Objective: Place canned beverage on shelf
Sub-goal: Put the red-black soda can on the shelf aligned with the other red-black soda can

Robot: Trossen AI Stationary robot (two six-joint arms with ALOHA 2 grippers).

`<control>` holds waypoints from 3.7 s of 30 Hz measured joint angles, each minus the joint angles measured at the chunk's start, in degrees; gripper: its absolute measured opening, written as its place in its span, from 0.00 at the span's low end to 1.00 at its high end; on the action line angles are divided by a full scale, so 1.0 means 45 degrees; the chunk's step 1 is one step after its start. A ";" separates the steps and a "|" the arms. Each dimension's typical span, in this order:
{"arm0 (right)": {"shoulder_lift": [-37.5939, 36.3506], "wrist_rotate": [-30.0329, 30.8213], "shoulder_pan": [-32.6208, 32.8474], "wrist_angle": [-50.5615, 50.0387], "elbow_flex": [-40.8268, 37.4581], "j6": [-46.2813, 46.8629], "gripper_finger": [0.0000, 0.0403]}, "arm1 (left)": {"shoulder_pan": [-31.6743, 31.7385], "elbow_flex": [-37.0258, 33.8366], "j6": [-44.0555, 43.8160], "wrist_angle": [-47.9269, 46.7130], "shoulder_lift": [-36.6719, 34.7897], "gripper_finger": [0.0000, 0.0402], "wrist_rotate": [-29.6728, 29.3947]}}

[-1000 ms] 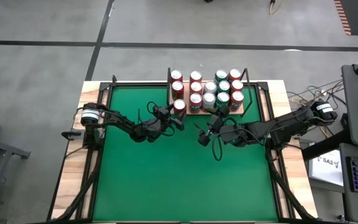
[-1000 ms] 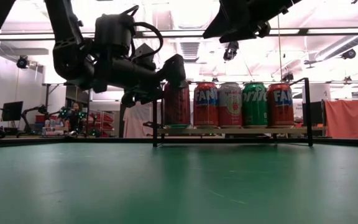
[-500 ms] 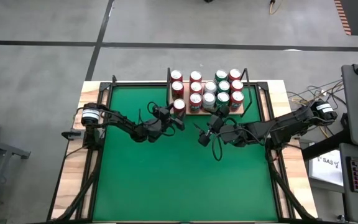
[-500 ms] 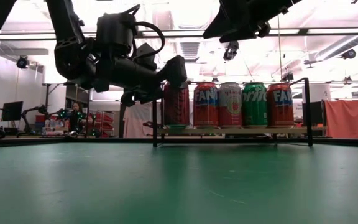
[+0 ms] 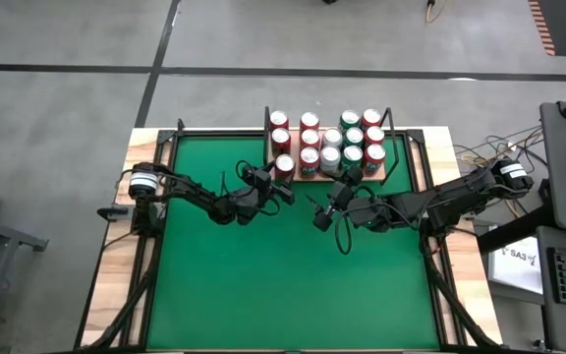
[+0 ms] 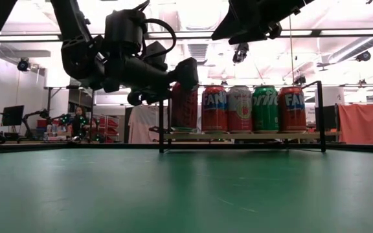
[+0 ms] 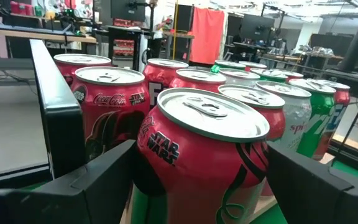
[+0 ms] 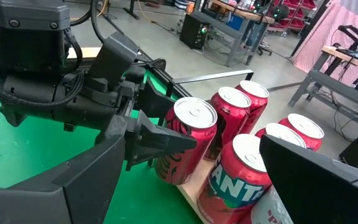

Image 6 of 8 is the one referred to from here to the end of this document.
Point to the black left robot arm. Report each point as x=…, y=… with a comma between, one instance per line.
x=73, y=48

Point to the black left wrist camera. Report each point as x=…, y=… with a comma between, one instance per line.
x=157, y=55

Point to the white and pink can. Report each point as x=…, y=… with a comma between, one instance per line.
x=240, y=113

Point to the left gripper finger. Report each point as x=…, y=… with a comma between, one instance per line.
x=186, y=74

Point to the black overhead frame beam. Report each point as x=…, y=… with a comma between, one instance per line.
x=316, y=32

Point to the black box monitor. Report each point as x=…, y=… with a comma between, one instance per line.
x=12, y=115

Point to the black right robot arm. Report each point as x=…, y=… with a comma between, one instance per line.
x=254, y=19

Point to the black ceiling spotlight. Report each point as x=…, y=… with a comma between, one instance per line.
x=24, y=64
x=300, y=79
x=364, y=56
x=241, y=51

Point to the green Sprite can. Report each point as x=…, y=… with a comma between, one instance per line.
x=265, y=113

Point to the red Fanta can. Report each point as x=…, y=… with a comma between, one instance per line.
x=291, y=113
x=214, y=113
x=183, y=113

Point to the black monitor screen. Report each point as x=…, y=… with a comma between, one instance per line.
x=327, y=118

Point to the red bin rack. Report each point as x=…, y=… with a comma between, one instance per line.
x=108, y=124

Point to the black background robot arm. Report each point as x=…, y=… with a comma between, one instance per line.
x=36, y=113

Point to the person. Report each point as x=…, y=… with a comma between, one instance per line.
x=78, y=126

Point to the wooden shelf with black frame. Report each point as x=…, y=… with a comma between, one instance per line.
x=161, y=129

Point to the white cloth banner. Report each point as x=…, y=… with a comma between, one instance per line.
x=142, y=123

